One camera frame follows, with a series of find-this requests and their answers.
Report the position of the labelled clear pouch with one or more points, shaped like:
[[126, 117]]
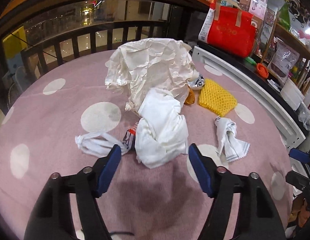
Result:
[[282, 60]]

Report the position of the clear plastic bag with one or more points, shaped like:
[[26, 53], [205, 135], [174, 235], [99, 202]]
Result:
[[307, 117]]

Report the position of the white cabinet drawer front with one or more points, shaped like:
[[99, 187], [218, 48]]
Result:
[[270, 107]]

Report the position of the white tissue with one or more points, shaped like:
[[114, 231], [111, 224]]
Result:
[[160, 130]]

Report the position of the wooden shelf rack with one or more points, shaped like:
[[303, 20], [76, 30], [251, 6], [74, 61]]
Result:
[[277, 31]]

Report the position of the orange knitted ornament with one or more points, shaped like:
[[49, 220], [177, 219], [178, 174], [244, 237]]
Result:
[[261, 70]]

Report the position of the beige paper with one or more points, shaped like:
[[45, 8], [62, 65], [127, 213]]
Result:
[[150, 65]]

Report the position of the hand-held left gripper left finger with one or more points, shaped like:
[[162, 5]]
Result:
[[107, 172]]

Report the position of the amber plastic piece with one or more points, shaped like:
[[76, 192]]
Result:
[[190, 98]]

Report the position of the pink polka dot tablecloth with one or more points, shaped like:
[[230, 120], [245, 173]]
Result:
[[57, 130]]

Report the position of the twisted white printed bag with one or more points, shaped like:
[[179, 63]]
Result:
[[95, 142]]

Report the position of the ornate pompom headdress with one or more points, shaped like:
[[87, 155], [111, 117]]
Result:
[[299, 7]]

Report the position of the dark wooden railing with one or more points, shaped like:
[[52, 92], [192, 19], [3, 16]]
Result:
[[77, 40]]

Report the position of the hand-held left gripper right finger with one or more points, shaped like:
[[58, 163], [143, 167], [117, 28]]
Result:
[[200, 172]]

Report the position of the white round container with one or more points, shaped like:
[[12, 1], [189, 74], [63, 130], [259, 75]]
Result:
[[292, 92]]

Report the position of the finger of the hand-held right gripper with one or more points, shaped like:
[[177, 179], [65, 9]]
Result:
[[300, 181], [299, 156]]

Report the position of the pale portrait box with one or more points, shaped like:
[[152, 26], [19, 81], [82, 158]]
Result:
[[257, 7]]

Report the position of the white black printed wrapper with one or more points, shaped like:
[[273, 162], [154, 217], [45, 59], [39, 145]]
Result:
[[197, 82]]

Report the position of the red tote bag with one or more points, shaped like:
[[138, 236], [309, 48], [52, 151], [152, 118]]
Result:
[[232, 32]]

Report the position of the yellow foam fruit net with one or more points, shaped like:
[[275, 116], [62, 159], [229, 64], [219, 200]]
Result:
[[215, 97]]

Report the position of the white saucer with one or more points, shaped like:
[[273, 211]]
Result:
[[274, 84]]

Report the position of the small green object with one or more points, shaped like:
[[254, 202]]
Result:
[[250, 60]]

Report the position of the white striped cloth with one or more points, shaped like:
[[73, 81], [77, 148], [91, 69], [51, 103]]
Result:
[[232, 140]]

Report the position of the green leaf packet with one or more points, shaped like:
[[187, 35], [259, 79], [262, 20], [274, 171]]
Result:
[[284, 15]]

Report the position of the brown cardboard box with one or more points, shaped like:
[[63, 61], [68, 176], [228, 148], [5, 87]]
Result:
[[245, 0]]

